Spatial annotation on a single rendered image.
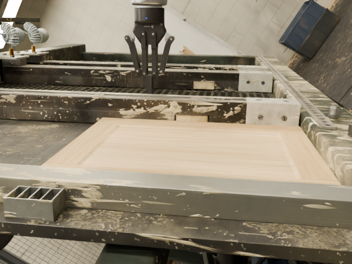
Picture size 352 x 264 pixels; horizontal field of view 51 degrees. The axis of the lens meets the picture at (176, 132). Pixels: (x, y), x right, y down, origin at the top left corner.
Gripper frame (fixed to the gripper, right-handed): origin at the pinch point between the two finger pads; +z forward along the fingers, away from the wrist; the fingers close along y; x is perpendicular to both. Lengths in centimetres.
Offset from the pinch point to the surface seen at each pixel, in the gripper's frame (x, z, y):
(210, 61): -137, 9, -11
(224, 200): 50, 5, -20
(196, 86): -45.4, 7.4, -9.0
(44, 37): -70, -8, 63
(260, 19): -497, -14, -70
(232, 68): -63, 3, -23
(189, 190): 50, 4, -15
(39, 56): -63, 0, 63
